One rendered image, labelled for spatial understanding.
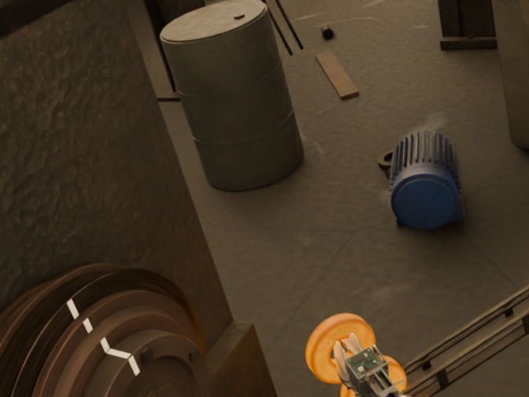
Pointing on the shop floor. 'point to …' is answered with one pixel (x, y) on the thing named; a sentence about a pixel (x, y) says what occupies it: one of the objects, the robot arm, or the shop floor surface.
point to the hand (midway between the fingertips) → (338, 341)
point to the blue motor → (426, 181)
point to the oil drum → (234, 94)
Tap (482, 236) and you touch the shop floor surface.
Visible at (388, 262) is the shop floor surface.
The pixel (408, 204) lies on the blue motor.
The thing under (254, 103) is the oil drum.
